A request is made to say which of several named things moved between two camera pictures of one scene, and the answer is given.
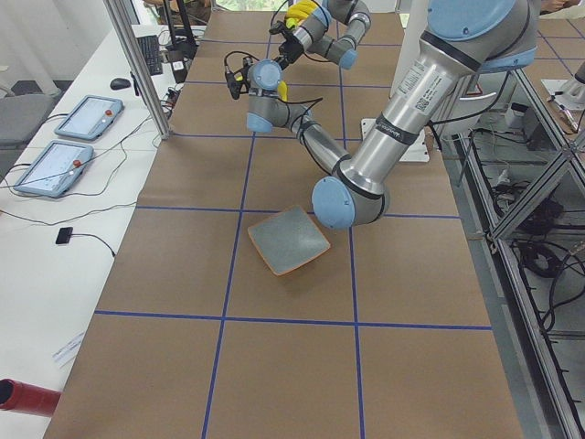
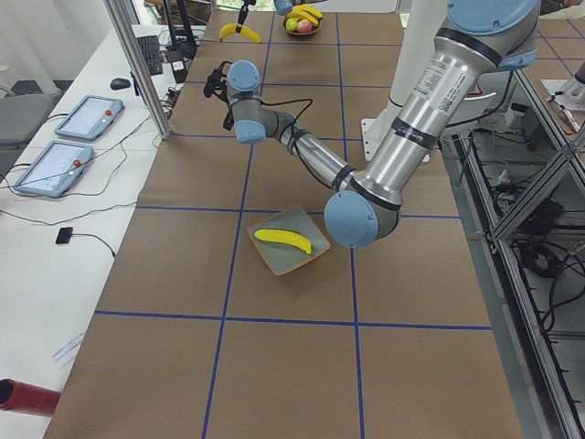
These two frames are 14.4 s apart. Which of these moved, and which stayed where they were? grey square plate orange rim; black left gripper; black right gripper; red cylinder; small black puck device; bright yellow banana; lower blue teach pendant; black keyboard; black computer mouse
Moved: black right gripper; bright yellow banana; black left gripper
Stayed: small black puck device; black computer mouse; lower blue teach pendant; red cylinder; grey square plate orange rim; black keyboard
